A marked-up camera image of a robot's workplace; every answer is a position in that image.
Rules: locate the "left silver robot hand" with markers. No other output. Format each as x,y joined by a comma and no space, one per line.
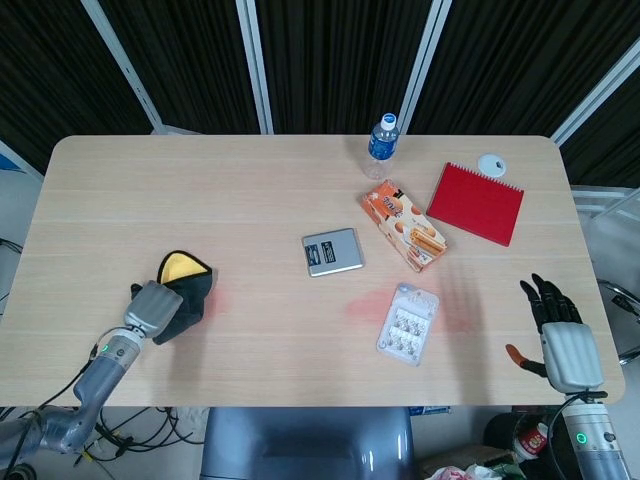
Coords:
152,310

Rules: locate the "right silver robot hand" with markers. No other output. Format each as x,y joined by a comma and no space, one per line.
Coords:
570,357

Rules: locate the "dark grey microfiber cloth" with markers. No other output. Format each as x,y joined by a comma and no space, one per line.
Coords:
192,295

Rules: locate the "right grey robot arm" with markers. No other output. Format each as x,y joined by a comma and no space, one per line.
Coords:
595,440

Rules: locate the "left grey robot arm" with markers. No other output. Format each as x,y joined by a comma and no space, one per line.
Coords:
102,372

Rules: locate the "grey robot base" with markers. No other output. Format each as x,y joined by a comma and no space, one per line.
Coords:
300,440

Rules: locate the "red instant noodle cup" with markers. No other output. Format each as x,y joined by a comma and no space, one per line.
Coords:
531,442

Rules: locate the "colourful plastic bag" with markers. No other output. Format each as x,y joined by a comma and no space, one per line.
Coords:
480,472

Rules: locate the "hooks blister pack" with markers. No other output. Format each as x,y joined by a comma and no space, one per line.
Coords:
407,325

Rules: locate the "red spiral notebook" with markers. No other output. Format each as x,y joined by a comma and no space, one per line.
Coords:
475,205

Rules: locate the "white round disc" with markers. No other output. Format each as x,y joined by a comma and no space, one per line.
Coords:
491,165

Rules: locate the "orange biscuit roll box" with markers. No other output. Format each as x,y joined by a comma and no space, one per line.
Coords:
400,220

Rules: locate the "blue label water bottle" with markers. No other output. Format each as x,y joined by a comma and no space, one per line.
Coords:
381,147

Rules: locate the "metal chair frame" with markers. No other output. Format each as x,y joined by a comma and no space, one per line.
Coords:
622,300

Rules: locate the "white partition post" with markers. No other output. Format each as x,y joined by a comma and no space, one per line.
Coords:
425,65
125,65
595,90
255,65

